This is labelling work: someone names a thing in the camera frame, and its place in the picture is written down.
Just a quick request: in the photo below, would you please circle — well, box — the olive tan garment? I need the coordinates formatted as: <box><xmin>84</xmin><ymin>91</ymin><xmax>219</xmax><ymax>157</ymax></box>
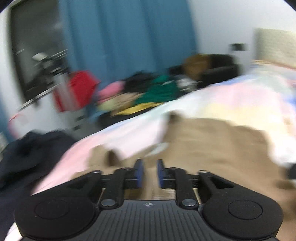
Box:
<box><xmin>97</xmin><ymin>92</ymin><xmax>143</xmax><ymax>114</ymax></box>

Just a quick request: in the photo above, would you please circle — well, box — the pink garment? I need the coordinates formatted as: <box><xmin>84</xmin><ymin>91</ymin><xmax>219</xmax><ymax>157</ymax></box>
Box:
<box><xmin>97</xmin><ymin>81</ymin><xmax>125</xmax><ymax>103</ymax></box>

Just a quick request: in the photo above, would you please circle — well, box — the dark navy garment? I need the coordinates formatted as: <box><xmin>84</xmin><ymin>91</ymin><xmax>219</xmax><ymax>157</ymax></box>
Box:
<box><xmin>1</xmin><ymin>131</ymin><xmax>76</xmax><ymax>240</ymax></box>

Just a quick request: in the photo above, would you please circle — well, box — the brown paper bag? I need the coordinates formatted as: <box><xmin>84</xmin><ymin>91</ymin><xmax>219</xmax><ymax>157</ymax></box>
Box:
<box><xmin>182</xmin><ymin>54</ymin><xmax>211</xmax><ymax>81</ymax></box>

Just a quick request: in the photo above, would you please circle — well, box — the right blue curtain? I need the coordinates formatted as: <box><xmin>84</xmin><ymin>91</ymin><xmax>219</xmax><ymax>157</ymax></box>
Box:
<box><xmin>58</xmin><ymin>1</ymin><xmax>196</xmax><ymax>85</ymax></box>

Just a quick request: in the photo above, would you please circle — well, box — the red garment on stand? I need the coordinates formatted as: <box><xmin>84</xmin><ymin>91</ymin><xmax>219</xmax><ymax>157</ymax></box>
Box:
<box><xmin>53</xmin><ymin>71</ymin><xmax>100</xmax><ymax>113</ymax></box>

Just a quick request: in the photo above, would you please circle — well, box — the silver tripod stand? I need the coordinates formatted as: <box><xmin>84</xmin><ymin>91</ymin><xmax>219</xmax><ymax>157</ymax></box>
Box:
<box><xmin>17</xmin><ymin>48</ymin><xmax>93</xmax><ymax>133</ymax></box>

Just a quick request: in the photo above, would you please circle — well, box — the black armchair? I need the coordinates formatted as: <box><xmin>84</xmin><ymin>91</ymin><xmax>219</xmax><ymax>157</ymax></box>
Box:
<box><xmin>169</xmin><ymin>54</ymin><xmax>239</xmax><ymax>88</ymax></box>

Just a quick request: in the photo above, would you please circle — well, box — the pastel tie-dye bed sheet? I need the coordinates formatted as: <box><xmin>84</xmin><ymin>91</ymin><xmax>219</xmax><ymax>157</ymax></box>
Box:
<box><xmin>32</xmin><ymin>62</ymin><xmax>295</xmax><ymax>194</ymax></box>

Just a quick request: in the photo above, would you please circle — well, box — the black garment pile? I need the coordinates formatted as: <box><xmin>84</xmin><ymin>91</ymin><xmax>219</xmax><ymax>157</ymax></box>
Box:
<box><xmin>123</xmin><ymin>72</ymin><xmax>158</xmax><ymax>93</ymax></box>

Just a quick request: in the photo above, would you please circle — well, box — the green garment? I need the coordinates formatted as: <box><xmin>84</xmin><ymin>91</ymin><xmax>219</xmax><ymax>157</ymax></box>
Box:
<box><xmin>135</xmin><ymin>75</ymin><xmax>181</xmax><ymax>105</ymax></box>

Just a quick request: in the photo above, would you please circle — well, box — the wall socket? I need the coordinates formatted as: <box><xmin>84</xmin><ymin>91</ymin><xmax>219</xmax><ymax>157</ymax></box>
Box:
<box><xmin>231</xmin><ymin>43</ymin><xmax>247</xmax><ymax>51</ymax></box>

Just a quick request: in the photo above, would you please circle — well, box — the tan hoodie jacket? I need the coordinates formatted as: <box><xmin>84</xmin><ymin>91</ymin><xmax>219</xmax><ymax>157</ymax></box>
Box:
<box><xmin>88</xmin><ymin>114</ymin><xmax>295</xmax><ymax>240</ymax></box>

